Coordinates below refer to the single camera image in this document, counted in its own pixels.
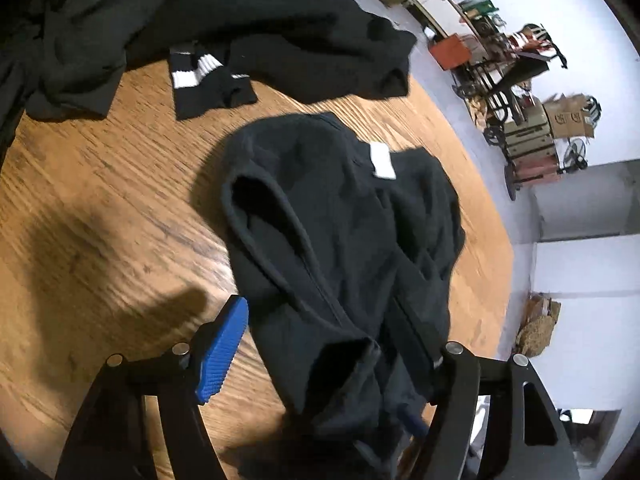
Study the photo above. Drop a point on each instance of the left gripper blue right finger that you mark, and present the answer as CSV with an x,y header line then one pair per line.
x,y
411,417

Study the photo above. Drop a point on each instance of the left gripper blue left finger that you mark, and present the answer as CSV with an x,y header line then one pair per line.
x,y
214,346

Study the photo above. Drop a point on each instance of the black clothes pile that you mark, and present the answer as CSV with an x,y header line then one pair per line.
x,y
64,59

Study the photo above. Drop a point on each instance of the black striped cuff garment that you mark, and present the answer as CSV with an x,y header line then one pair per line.
x,y
200,82

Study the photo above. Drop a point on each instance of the black garment with white tag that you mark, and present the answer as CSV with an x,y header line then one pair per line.
x,y
323,249

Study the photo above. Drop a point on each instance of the orange paper bag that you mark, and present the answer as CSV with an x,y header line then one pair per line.
x,y
450,52

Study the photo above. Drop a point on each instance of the white low cabinet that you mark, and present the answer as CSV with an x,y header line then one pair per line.
x,y
446,19

